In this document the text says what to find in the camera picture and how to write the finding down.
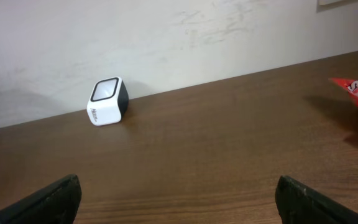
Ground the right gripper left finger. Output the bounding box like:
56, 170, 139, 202
0, 174, 82, 224

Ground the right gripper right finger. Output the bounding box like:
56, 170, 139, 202
275, 175, 358, 224

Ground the white barcode scanner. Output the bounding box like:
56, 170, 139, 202
86, 77, 129, 126

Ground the wall thermostat panel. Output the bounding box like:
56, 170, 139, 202
316, 0, 357, 12

